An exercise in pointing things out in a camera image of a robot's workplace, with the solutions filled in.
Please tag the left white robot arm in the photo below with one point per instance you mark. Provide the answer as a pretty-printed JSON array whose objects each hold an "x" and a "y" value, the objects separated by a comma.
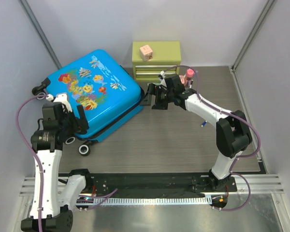
[{"x": 51, "y": 210}]

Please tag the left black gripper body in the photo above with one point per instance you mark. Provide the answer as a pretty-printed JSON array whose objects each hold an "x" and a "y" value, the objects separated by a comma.
[{"x": 69, "y": 123}]

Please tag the blue fish-print suitcase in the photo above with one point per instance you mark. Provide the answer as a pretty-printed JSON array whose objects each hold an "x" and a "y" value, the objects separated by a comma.
[{"x": 97, "y": 84}]

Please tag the pink cube on cabinet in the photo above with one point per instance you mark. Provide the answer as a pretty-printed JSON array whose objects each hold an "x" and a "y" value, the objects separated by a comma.
[{"x": 146, "y": 52}]

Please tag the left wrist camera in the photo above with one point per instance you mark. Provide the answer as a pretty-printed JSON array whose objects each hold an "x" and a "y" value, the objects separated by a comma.
[{"x": 61, "y": 98}]

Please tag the aluminium rail frame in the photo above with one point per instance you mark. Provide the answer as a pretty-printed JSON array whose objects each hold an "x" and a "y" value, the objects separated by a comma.
[{"x": 247, "y": 185}]

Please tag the pink capped bottle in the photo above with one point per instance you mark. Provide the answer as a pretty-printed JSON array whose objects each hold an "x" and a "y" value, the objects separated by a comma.
[{"x": 188, "y": 77}]

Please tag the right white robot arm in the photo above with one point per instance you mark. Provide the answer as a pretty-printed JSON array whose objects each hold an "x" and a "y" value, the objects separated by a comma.
[{"x": 233, "y": 135}]

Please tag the pink cube on table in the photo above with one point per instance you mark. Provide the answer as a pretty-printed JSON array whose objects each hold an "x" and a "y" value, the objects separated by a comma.
[{"x": 182, "y": 78}]

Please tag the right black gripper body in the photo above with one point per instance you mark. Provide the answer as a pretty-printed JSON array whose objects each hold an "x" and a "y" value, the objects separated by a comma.
[{"x": 163, "y": 96}]

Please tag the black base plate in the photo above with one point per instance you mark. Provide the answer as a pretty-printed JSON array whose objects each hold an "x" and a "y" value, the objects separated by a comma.
[{"x": 155, "y": 186}]

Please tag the green drawer cabinet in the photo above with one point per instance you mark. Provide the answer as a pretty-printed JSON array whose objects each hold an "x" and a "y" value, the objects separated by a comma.
[{"x": 166, "y": 57}]

